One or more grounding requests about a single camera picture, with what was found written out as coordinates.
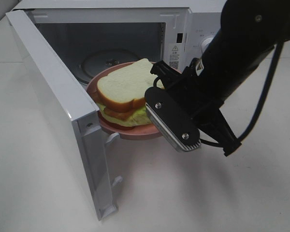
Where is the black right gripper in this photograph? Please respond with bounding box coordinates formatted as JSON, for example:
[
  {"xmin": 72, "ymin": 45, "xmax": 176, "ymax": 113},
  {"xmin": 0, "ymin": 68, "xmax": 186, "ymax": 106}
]
[{"xmin": 150, "ymin": 60, "xmax": 241, "ymax": 157}]

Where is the pink round plate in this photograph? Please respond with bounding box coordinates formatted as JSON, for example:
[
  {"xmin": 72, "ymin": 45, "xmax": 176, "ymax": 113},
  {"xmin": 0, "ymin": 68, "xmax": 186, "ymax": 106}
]
[{"xmin": 86, "ymin": 62, "xmax": 162, "ymax": 140}]

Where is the toast sandwich with lettuce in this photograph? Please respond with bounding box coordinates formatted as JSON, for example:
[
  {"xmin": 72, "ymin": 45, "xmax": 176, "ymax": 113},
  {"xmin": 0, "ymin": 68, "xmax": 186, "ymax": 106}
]
[{"xmin": 94, "ymin": 58, "xmax": 157, "ymax": 127}]

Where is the white microwave door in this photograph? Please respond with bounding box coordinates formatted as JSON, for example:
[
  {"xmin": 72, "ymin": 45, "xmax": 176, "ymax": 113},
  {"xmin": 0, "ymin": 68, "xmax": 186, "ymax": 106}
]
[{"xmin": 6, "ymin": 10, "xmax": 119, "ymax": 220}]

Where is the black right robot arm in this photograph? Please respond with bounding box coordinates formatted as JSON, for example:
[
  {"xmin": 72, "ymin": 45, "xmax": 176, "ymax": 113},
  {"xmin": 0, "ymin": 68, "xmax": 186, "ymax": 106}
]
[{"xmin": 145, "ymin": 0, "xmax": 290, "ymax": 156}]

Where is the white upper power knob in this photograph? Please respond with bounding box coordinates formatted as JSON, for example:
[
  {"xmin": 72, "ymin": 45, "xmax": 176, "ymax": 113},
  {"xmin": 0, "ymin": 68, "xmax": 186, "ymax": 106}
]
[{"xmin": 201, "ymin": 35, "xmax": 214, "ymax": 54}]

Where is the warning label sticker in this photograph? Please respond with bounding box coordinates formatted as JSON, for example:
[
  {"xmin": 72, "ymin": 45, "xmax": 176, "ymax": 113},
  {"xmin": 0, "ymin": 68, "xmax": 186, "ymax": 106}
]
[{"xmin": 169, "ymin": 43, "xmax": 182, "ymax": 70}]

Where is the glass microwave turntable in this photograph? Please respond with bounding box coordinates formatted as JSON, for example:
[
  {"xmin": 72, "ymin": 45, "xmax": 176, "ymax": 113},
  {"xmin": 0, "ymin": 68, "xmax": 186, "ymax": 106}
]
[{"xmin": 76, "ymin": 49, "xmax": 140, "ymax": 84}]

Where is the white microwave oven body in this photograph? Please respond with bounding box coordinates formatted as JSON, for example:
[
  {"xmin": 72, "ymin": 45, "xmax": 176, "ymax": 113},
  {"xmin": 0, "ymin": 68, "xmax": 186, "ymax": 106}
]
[{"xmin": 6, "ymin": 0, "xmax": 224, "ymax": 102}]

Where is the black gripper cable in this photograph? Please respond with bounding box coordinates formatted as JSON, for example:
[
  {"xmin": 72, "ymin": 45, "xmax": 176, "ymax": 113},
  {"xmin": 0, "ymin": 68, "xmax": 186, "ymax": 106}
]
[{"xmin": 153, "ymin": 41, "xmax": 285, "ymax": 148}]

